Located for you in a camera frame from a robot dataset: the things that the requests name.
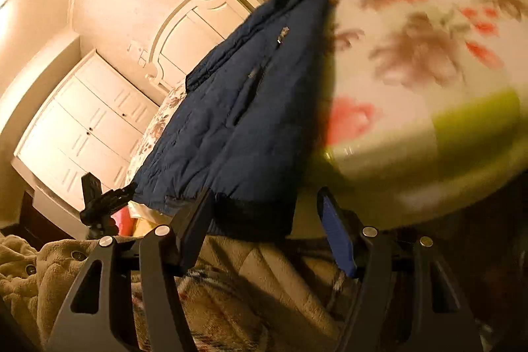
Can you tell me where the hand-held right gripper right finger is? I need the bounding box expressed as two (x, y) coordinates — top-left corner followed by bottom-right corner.
(317, 187), (483, 352)

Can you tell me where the dark wooden furniture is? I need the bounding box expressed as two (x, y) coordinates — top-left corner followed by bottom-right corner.
(0, 190), (77, 241)

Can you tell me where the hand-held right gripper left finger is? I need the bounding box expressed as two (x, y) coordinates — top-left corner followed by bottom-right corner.
(43, 187), (215, 352)

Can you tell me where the beige fleece robe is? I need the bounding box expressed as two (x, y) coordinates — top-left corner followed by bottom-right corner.
(0, 230), (359, 352)

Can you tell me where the plaid garment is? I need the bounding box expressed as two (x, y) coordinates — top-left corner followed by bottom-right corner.
(132, 261), (355, 352)

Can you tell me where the white wooden headboard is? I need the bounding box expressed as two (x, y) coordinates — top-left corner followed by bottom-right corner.
(128, 0), (289, 89)

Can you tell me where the bed with floral sheet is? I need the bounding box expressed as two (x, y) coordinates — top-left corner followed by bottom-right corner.
(124, 0), (528, 237)

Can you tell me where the red cloth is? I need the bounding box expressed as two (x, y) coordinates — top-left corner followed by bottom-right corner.
(113, 208), (137, 237)

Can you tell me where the white wardrobe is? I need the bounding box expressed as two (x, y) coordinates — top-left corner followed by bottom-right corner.
(10, 49), (159, 212)

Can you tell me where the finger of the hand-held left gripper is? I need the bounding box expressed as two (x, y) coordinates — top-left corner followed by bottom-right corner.
(100, 182), (139, 212)

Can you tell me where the navy quilted jacket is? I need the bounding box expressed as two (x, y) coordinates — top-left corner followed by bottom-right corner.
(134, 0), (339, 241)

